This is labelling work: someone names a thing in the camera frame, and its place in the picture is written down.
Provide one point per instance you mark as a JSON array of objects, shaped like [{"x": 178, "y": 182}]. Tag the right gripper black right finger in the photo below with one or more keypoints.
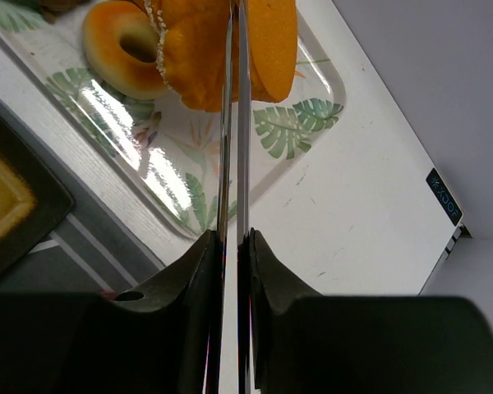
[{"x": 293, "y": 339}]

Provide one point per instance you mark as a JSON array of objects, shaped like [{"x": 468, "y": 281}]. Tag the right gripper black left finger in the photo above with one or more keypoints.
[{"x": 162, "y": 336}]

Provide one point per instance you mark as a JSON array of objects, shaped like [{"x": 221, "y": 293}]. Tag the silver metal tongs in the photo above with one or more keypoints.
[{"x": 230, "y": 359}]

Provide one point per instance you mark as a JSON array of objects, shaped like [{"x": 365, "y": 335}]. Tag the round orange bun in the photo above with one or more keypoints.
[{"x": 192, "y": 48}]

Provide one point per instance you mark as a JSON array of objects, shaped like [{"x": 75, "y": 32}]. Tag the floral leaf-pattern serving tray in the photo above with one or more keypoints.
[{"x": 167, "y": 151}]

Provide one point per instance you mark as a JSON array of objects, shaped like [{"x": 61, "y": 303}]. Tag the black square plate, tan centre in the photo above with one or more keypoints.
[{"x": 33, "y": 201}]

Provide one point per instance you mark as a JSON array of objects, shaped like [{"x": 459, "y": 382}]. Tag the right blue corner label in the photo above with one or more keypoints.
[{"x": 444, "y": 197}]

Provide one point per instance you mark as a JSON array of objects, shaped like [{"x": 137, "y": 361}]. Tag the dark brown croissant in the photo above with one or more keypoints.
[{"x": 58, "y": 6}]

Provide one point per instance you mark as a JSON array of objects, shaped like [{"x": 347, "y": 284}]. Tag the orange ring bagel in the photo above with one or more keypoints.
[{"x": 120, "y": 45}]

